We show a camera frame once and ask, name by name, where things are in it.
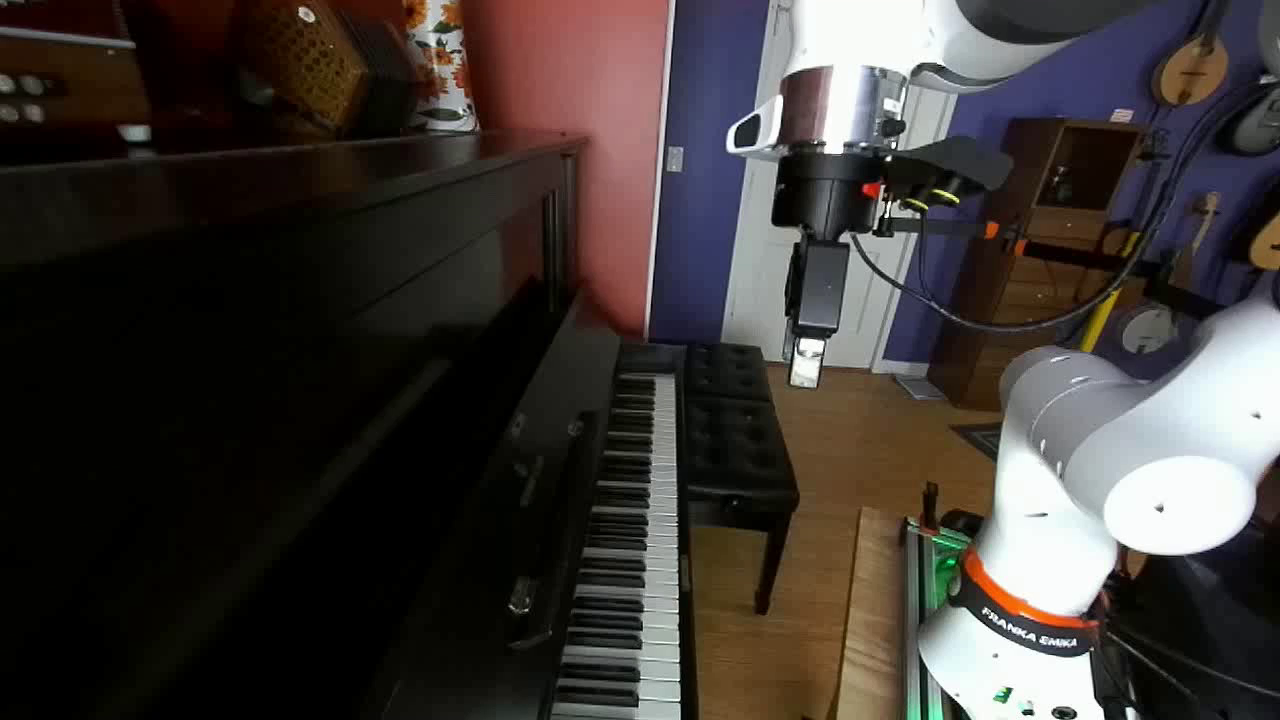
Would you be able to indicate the black piano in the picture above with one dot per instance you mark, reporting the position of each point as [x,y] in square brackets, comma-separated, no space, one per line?
[266,401]

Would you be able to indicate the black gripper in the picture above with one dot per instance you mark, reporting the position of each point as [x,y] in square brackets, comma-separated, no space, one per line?
[824,193]

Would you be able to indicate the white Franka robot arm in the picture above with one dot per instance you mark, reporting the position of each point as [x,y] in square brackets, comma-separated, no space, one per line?
[1160,441]

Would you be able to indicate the green metal base frame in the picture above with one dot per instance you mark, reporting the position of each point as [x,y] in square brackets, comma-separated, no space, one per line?
[933,561]

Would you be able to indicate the black tufted piano bench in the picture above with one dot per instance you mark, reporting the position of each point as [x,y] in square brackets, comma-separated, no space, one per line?
[739,441]

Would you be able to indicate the black fabric bag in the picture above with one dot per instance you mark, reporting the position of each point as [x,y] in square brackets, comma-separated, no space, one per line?
[1202,627]

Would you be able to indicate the small tan hanging instrument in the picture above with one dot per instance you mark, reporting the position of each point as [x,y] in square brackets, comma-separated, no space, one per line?
[1264,244]

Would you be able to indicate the dark floor mat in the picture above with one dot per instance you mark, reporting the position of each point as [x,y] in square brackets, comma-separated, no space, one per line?
[986,439]

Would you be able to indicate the floral patterned vase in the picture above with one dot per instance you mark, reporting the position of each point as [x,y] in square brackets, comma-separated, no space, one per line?
[440,61]

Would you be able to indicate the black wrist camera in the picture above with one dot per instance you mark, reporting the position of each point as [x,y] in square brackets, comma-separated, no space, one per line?
[963,161]

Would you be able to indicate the brown wooden cabinet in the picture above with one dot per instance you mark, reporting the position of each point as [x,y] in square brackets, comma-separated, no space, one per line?
[1053,253]

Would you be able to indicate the dark slim wall instrument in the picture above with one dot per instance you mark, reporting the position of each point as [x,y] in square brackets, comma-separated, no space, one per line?
[1202,233]

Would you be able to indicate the wooden box with knobs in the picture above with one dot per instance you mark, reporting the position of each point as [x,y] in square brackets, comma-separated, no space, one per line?
[66,80]

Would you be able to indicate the white light switch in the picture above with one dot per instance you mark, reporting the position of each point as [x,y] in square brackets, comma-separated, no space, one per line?
[674,157]

